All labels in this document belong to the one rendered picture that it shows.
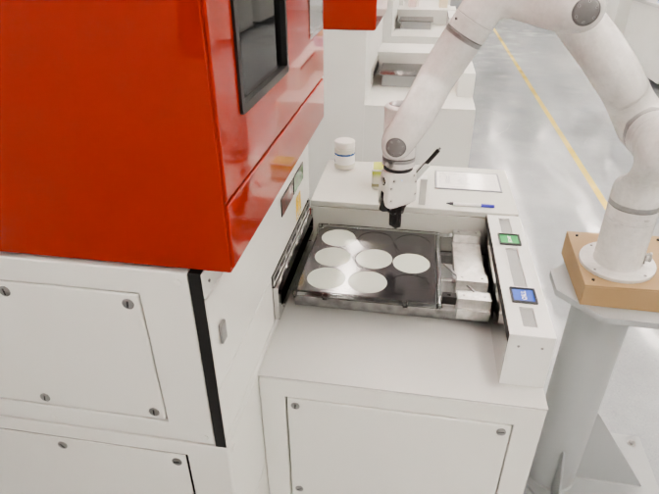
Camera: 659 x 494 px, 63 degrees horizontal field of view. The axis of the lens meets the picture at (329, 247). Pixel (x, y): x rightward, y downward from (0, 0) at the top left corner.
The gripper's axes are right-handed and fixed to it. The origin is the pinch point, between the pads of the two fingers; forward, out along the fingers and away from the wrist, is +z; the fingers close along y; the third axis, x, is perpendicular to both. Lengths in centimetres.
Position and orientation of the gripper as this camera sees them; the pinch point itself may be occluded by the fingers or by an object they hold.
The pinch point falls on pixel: (394, 220)
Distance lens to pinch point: 146.0
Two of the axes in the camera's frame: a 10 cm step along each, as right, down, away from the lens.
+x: -5.6, -4.2, 7.2
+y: 8.3, -2.9, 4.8
